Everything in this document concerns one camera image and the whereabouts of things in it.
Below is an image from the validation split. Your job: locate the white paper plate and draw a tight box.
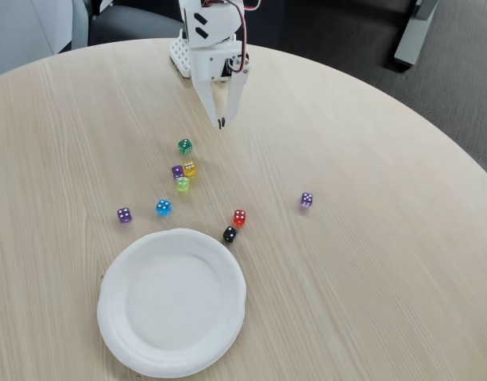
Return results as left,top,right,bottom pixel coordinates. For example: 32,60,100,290
96,227,247,379

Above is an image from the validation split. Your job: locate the black office chair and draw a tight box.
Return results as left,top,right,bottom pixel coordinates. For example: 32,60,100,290
87,2,185,47

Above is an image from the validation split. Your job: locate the grey desk leg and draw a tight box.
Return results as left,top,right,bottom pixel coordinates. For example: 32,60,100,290
393,0,439,68

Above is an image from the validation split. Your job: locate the white cabinet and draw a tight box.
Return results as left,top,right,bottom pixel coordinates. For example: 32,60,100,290
0,0,89,79

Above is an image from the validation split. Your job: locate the red black servo cable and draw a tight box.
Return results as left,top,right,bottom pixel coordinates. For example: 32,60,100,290
229,0,265,75

